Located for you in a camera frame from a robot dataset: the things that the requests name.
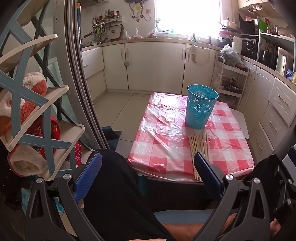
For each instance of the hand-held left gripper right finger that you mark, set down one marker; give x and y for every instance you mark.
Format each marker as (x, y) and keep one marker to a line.
(208, 173)

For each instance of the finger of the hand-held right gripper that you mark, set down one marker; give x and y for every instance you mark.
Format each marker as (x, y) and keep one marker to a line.
(291, 150)
(283, 183)

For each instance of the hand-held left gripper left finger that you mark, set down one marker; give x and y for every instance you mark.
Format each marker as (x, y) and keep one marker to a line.
(89, 176)

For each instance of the bundle of wooden chopsticks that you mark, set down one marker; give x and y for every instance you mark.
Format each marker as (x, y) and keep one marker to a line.
(194, 143)

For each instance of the blue perforated plastic basket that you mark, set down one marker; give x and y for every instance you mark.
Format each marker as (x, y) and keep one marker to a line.
(196, 120)

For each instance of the person's right hand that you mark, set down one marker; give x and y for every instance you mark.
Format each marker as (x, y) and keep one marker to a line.
(275, 227)

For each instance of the person's left leg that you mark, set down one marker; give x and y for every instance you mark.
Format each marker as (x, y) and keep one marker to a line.
(115, 197)

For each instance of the cream kitchen drawer cabinets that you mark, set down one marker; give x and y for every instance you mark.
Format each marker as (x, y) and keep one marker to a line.
(272, 111)

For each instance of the dark blue box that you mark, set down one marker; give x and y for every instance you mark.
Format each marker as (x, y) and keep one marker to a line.
(111, 134)

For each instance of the red white checked tablecloth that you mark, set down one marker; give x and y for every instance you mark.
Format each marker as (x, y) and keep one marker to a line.
(166, 143)

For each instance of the red patterned slipper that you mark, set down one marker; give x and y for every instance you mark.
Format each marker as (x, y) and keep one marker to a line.
(54, 132)

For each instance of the red slipper cream lining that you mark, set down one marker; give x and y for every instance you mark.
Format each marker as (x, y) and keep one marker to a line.
(27, 162)

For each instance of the blue yellow carton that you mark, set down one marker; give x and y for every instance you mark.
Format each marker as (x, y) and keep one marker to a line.
(290, 74)

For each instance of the dark lidded pan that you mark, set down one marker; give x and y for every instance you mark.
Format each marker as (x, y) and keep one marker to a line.
(231, 85)

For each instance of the white trolley rack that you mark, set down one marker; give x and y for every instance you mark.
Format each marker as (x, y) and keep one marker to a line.
(242, 76)

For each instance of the white electric water boiler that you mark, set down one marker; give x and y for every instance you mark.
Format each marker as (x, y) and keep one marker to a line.
(283, 61)

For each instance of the black cooking pot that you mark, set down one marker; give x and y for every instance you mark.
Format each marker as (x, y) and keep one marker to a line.
(268, 59)

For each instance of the red white fluffy slipper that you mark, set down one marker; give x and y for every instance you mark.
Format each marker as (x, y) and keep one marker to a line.
(13, 111)
(38, 83)

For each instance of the beige blue shoe rack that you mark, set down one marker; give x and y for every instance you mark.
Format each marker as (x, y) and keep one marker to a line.
(30, 95)

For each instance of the bag of green vegetables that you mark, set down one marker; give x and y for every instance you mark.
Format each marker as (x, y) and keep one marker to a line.
(230, 56)

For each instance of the metal appliance shelf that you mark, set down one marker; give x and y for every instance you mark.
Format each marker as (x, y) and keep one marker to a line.
(260, 37)

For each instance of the white thermos jug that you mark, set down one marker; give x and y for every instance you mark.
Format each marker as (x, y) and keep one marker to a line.
(237, 45)

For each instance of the cream kitchen door cabinets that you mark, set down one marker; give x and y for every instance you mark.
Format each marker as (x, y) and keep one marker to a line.
(141, 64)

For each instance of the black microwave oven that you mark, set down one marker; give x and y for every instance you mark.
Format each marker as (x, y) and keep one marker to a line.
(248, 26)

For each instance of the stacked cookware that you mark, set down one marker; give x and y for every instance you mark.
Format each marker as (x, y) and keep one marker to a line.
(227, 27)

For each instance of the clear plastic food bag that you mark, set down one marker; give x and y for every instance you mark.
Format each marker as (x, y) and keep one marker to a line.
(152, 33)
(126, 34)
(138, 33)

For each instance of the bright kitchen window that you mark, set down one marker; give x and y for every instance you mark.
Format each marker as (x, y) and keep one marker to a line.
(187, 16)

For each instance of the silver water heater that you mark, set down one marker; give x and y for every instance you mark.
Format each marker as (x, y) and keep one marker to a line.
(134, 1)

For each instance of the grey sliding door frame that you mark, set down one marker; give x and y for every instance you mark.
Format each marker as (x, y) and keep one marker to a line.
(76, 81)

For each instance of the wall utensil rack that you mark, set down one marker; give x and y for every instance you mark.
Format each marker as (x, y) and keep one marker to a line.
(106, 25)

